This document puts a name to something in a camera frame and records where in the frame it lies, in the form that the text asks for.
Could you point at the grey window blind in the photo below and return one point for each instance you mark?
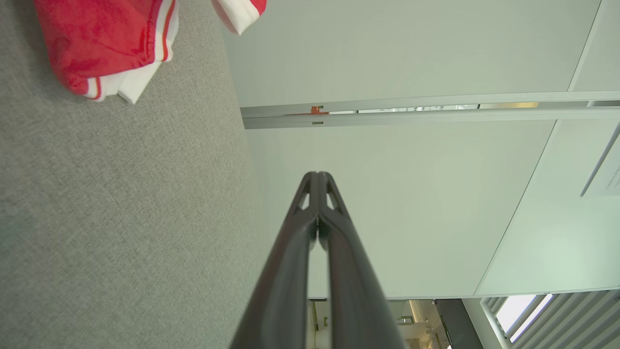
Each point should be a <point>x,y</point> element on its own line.
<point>576,320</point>

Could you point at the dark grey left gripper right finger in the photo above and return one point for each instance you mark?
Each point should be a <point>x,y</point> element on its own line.
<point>353,281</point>

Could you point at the red and white basketball jersey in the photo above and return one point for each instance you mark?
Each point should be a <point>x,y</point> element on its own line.
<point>97,39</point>

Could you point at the small orange clip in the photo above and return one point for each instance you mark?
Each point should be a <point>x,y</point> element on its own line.
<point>317,110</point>

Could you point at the grey fabric sofa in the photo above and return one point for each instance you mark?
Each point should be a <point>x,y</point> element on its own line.
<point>121,218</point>

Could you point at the aluminium partition rail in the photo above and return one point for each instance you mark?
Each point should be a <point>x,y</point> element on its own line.
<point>436,117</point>

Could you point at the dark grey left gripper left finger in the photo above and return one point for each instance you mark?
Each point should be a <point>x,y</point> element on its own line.
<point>286,271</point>

